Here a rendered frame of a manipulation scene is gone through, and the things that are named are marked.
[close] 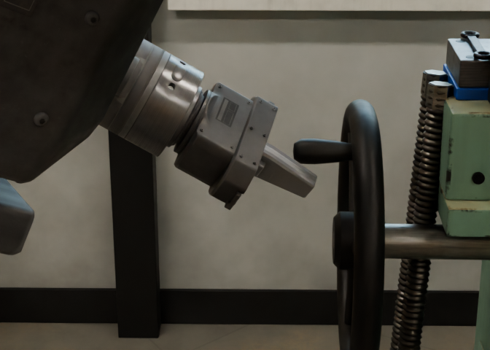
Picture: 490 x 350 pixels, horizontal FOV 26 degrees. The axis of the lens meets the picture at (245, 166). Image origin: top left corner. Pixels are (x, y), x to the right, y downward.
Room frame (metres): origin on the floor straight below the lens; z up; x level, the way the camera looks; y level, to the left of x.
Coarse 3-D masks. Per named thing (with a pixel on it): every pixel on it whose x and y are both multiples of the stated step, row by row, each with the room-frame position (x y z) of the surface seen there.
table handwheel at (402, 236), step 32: (352, 128) 0.96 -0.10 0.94; (352, 160) 0.92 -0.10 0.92; (352, 192) 1.02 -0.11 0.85; (352, 224) 0.97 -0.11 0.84; (384, 224) 0.87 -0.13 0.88; (416, 224) 0.99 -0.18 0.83; (352, 256) 0.96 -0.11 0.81; (384, 256) 0.86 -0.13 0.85; (416, 256) 0.97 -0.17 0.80; (448, 256) 0.97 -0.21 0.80; (480, 256) 0.97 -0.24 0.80; (352, 288) 1.00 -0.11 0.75; (352, 320) 0.86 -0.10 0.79
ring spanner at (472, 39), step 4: (464, 32) 1.08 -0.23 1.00; (468, 32) 1.09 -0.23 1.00; (472, 32) 1.08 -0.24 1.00; (476, 32) 1.08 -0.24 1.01; (464, 36) 1.07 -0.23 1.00; (468, 36) 1.07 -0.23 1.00; (472, 36) 1.07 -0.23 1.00; (476, 36) 1.07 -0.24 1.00; (468, 40) 1.06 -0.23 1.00; (472, 40) 1.05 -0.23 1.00; (476, 40) 1.05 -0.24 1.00; (472, 44) 1.04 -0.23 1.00; (476, 44) 1.03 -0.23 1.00; (480, 44) 1.03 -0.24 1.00; (476, 48) 1.02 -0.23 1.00; (480, 48) 1.02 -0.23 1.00; (476, 52) 1.00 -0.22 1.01; (480, 52) 1.00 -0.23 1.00; (484, 52) 1.00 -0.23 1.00; (488, 52) 1.00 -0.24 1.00; (476, 56) 0.99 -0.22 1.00; (480, 56) 0.99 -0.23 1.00; (484, 56) 0.99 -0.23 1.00; (488, 56) 0.99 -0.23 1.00
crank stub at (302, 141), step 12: (300, 144) 0.95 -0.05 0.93; (312, 144) 0.95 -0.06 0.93; (324, 144) 0.95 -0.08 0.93; (336, 144) 0.95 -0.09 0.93; (348, 144) 0.95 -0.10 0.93; (300, 156) 0.94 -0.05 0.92; (312, 156) 0.94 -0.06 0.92; (324, 156) 0.94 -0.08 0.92; (336, 156) 0.94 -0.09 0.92; (348, 156) 0.95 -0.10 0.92
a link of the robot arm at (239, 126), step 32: (160, 64) 0.90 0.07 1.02; (160, 96) 0.88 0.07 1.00; (192, 96) 0.89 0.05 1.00; (224, 96) 0.93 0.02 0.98; (256, 96) 0.96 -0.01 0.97; (128, 128) 0.89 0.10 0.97; (160, 128) 0.88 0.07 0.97; (192, 128) 0.89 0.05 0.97; (224, 128) 0.90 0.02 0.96; (256, 128) 0.91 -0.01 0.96; (192, 160) 0.88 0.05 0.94; (224, 160) 0.88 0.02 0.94; (256, 160) 0.88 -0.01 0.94; (224, 192) 0.87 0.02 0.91
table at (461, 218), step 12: (444, 204) 0.95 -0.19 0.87; (456, 204) 0.94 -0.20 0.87; (468, 204) 0.94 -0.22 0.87; (480, 204) 0.94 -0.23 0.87; (444, 216) 0.95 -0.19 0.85; (456, 216) 0.93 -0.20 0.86; (468, 216) 0.93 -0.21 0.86; (480, 216) 0.93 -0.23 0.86; (444, 228) 0.94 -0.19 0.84; (456, 228) 0.93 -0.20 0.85; (468, 228) 0.93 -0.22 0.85; (480, 228) 0.93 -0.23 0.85
